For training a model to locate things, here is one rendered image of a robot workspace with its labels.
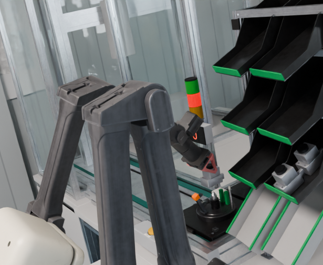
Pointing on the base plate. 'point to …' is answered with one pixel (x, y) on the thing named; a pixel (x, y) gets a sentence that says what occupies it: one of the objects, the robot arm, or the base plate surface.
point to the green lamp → (192, 87)
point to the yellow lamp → (197, 111)
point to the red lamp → (194, 100)
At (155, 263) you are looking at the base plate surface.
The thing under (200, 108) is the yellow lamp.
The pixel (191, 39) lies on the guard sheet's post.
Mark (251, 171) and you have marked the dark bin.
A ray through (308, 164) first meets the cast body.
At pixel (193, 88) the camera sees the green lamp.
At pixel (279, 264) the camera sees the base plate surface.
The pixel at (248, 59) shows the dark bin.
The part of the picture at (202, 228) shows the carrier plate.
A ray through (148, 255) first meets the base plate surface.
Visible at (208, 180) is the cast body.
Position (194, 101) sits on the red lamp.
